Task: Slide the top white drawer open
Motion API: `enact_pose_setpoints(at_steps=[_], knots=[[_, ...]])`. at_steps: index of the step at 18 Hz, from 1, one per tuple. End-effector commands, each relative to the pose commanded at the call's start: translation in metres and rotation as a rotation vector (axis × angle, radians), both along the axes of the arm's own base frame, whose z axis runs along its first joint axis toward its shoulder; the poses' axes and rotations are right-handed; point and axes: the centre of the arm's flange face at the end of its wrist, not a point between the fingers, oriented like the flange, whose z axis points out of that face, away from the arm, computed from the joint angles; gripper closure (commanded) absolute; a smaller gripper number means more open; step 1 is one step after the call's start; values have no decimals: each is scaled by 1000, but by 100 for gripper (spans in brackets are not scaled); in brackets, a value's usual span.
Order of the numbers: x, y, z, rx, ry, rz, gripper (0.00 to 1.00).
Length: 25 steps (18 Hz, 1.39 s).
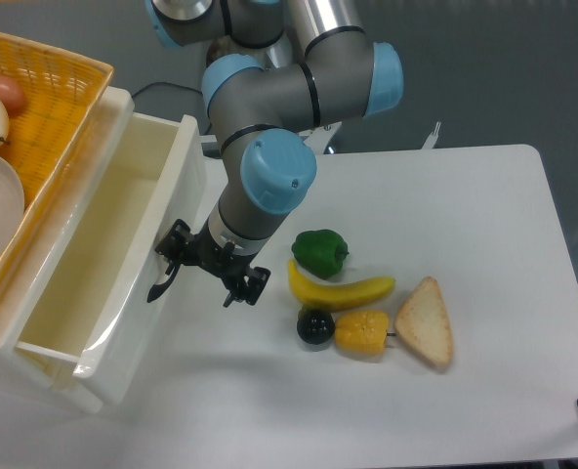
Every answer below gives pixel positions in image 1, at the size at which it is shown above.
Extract yellow woven basket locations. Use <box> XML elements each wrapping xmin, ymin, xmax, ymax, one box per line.
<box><xmin>0</xmin><ymin>32</ymin><xmax>113</xmax><ymax>288</ymax></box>

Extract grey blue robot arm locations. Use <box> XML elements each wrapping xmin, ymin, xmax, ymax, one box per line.
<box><xmin>146</xmin><ymin>1</ymin><xmax>404</xmax><ymax>305</ymax></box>

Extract yellow banana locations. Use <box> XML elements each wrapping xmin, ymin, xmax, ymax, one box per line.
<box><xmin>287</xmin><ymin>260</ymin><xmax>395</xmax><ymax>312</ymax></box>

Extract dark purple mangosteen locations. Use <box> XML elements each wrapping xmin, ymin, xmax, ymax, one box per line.
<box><xmin>296</xmin><ymin>308</ymin><xmax>336</xmax><ymax>348</ymax></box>

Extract yellow bell pepper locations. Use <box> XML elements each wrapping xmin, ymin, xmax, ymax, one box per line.
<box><xmin>334</xmin><ymin>310</ymin><xmax>396</xmax><ymax>355</ymax></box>

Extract black top drawer handle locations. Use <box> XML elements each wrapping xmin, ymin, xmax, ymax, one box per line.
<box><xmin>146</xmin><ymin>264</ymin><xmax>179</xmax><ymax>303</ymax></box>

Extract black cable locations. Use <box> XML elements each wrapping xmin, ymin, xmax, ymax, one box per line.
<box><xmin>129</xmin><ymin>81</ymin><xmax>216</xmax><ymax>136</ymax></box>

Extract white drawer cabinet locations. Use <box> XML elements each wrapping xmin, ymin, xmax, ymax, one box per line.
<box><xmin>0</xmin><ymin>87</ymin><xmax>134</xmax><ymax>409</ymax></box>

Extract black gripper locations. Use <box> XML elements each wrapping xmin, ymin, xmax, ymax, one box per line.
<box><xmin>155</xmin><ymin>219</ymin><xmax>270</xmax><ymax>307</ymax></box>

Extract green bell pepper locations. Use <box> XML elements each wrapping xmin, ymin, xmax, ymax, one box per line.
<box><xmin>291</xmin><ymin>229</ymin><xmax>349</xmax><ymax>279</ymax></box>

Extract triangular bread slice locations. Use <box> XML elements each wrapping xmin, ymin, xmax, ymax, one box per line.
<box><xmin>393</xmin><ymin>277</ymin><xmax>454</xmax><ymax>369</ymax></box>

